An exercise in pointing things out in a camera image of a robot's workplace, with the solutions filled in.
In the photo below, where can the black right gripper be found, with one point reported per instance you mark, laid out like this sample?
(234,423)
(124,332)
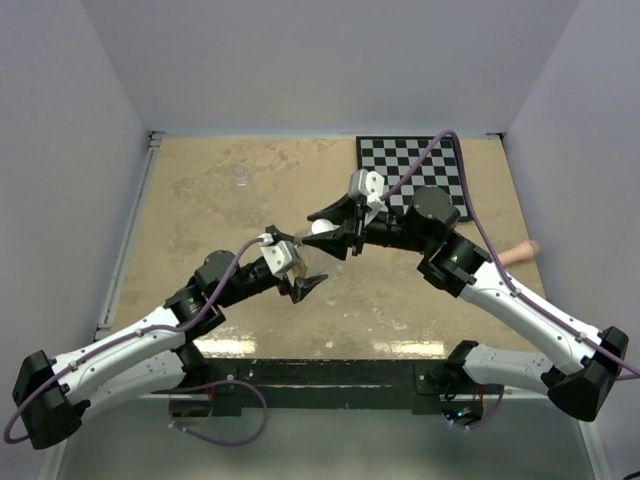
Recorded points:
(338,241)

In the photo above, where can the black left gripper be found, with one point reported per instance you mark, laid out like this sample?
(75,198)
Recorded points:
(300,288)

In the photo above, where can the clear square plastic bottle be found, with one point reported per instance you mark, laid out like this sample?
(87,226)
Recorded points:
(312,261)

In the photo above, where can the white bottle cap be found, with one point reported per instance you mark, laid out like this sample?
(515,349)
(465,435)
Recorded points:
(321,226)

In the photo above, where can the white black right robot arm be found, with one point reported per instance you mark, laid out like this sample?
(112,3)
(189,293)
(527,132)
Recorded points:
(576,364)

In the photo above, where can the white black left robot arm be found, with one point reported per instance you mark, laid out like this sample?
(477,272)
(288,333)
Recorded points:
(55,395)

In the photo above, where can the clear round plastic bottle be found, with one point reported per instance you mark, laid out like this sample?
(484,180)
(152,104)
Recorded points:
(241,177)

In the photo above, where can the black white checkerboard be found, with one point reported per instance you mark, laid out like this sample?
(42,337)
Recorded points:
(392,157)

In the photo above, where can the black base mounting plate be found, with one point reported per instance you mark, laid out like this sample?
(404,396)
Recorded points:
(419,386)

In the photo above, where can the pink wooden pin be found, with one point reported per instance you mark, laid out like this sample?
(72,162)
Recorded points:
(522,252)

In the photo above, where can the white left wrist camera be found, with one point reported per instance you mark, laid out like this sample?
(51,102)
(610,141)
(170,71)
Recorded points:
(280,255)

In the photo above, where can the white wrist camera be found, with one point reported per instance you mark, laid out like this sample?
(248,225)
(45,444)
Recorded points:
(367,185)
(280,255)

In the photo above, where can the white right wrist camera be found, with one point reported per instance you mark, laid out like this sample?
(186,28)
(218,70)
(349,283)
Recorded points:
(367,185)

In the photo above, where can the aluminium frame rail front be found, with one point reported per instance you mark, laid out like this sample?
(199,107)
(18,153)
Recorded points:
(104,388)

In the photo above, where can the aluminium frame rail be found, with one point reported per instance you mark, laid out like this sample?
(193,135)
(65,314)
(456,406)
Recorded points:
(104,388)
(107,314)

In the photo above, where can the aluminium frame rail left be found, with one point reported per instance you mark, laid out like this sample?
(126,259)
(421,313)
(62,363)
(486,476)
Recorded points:
(107,314)

